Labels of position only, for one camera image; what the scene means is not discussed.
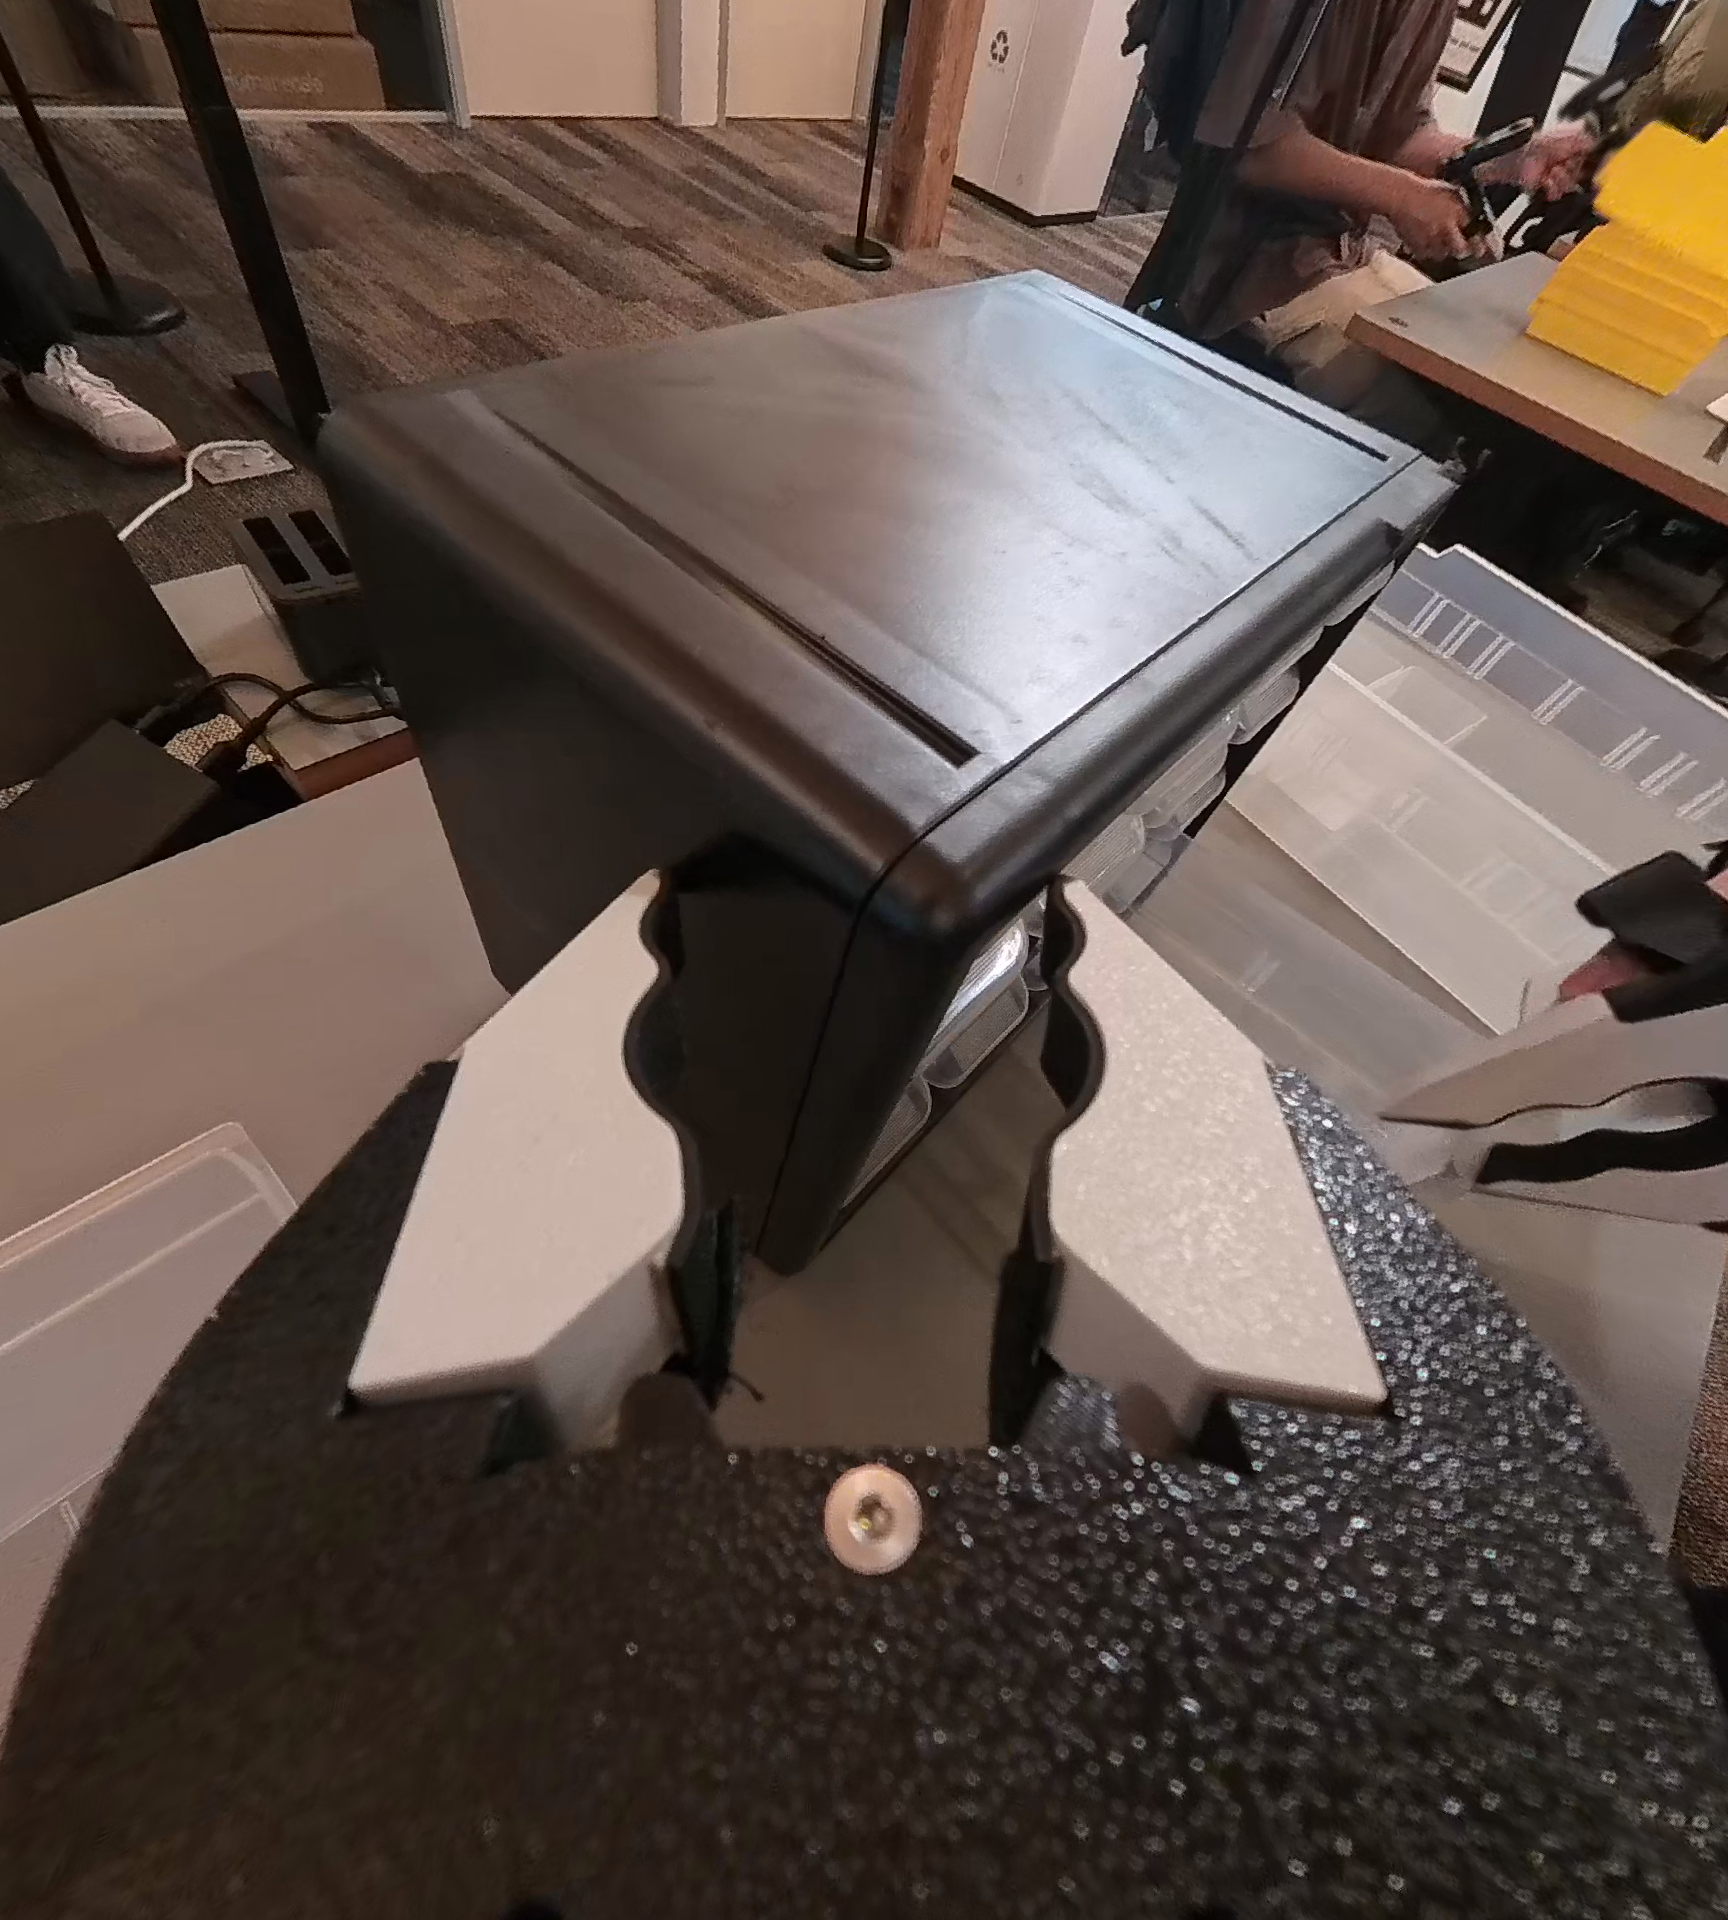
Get black power adapter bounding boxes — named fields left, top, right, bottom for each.
left=0, top=719, right=227, bottom=934

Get grey table with wood edge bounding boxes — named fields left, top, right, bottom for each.
left=1346, top=247, right=1728, bottom=705

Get white recycling bin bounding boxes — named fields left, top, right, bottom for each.
left=950, top=0, right=1138, bottom=220

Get stack of yellow bins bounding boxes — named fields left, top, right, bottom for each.
left=1527, top=118, right=1728, bottom=396

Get black cables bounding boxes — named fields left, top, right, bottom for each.
left=128, top=672, right=408, bottom=781

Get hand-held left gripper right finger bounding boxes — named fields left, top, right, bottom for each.
left=983, top=878, right=1394, bottom=1453

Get white cable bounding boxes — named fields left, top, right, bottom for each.
left=116, top=442, right=227, bottom=541

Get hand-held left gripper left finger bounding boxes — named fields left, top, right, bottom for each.
left=344, top=870, right=745, bottom=1453

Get cardboard boxes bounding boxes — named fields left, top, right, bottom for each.
left=0, top=0, right=388, bottom=108

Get black drawer cabinet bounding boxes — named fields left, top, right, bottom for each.
left=315, top=269, right=1457, bottom=1277

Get black case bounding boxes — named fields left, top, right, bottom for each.
left=0, top=509, right=206, bottom=822

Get clear plastic storage bin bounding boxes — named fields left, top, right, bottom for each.
left=1223, top=543, right=1728, bottom=1037

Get wooden post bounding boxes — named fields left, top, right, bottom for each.
left=876, top=0, right=989, bottom=251

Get black battery charger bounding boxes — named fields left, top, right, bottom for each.
left=227, top=505, right=388, bottom=684

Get set of clear small drawers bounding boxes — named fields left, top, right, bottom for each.
left=862, top=590, right=1382, bottom=1247

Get clear plastic lid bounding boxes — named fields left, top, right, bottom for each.
left=0, top=1122, right=299, bottom=1868

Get white low board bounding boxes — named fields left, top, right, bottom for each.
left=150, top=561, right=418, bottom=799

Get thin stanchion with round base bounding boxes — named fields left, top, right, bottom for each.
left=821, top=0, right=898, bottom=275
left=0, top=0, right=188, bottom=337

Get black stand pole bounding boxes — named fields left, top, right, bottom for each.
left=148, top=0, right=342, bottom=444

